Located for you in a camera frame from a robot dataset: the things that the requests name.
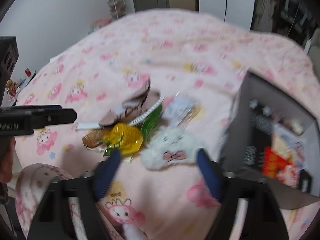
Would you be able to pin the red printed packet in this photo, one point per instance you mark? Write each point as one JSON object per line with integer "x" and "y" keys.
{"x": 275, "y": 165}

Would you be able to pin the white wardrobe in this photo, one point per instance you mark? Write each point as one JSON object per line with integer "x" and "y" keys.
{"x": 225, "y": 2}

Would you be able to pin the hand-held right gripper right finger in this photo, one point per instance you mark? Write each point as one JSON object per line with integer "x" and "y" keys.
{"x": 210, "y": 180}

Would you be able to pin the pink printed blanket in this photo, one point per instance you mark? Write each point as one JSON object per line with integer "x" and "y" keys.
{"x": 150, "y": 55}

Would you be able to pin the person's left hand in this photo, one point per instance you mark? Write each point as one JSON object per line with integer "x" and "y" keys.
{"x": 7, "y": 160}

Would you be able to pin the wooden comb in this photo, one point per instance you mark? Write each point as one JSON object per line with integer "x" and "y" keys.
{"x": 92, "y": 137}

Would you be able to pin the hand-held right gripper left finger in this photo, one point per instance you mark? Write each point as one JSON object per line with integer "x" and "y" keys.
{"x": 107, "y": 177}

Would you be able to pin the small red item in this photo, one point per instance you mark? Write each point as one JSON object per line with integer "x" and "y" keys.
{"x": 28, "y": 72}

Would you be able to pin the grey padded headboard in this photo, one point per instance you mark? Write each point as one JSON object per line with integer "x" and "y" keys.
{"x": 313, "y": 50}

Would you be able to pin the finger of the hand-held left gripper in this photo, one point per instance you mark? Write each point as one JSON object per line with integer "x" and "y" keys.
{"x": 55, "y": 116}
{"x": 50, "y": 107}

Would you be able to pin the pink floor plush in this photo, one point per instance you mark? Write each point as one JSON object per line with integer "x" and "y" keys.
{"x": 100, "y": 25}

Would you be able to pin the dark open closet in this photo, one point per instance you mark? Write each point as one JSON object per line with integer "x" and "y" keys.
{"x": 282, "y": 10}

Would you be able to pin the clear printed phone case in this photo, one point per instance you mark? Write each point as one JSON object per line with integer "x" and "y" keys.
{"x": 180, "y": 110}

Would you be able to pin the black shoe box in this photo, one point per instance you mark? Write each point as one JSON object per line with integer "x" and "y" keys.
{"x": 250, "y": 92}

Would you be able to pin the green snack packet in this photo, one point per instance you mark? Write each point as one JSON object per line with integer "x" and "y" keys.
{"x": 125, "y": 137}

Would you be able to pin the pink printed pajamas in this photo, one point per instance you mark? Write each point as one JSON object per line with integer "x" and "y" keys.
{"x": 37, "y": 180}

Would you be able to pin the white plush toy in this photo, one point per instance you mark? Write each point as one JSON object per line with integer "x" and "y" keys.
{"x": 162, "y": 140}

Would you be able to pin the white storage rack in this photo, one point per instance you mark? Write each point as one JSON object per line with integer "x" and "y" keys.
{"x": 116, "y": 2}

